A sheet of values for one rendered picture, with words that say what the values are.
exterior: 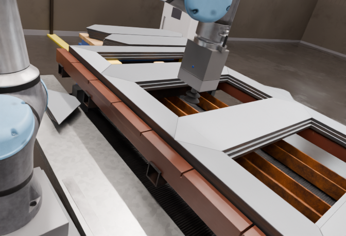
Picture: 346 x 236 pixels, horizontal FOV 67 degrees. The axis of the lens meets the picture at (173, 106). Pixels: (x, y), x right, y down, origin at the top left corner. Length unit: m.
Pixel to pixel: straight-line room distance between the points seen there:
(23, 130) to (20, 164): 0.07
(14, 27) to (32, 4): 3.91
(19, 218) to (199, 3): 0.51
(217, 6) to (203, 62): 0.21
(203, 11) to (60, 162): 0.61
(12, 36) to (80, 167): 0.41
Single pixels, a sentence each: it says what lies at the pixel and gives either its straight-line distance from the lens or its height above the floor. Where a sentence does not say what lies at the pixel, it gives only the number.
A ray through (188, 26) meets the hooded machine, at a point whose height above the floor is 0.63.
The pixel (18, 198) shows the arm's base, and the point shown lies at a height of 0.79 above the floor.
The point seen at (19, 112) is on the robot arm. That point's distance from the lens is 0.54.
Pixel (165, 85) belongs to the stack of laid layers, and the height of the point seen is 0.83.
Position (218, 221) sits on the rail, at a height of 0.80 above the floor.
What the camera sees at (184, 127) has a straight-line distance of 0.76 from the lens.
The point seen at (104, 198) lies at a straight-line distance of 0.75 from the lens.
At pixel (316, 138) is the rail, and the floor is 0.78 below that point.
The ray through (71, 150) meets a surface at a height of 0.68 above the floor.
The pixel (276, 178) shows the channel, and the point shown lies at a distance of 1.00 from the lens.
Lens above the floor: 1.22
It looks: 26 degrees down
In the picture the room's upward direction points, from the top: 14 degrees clockwise
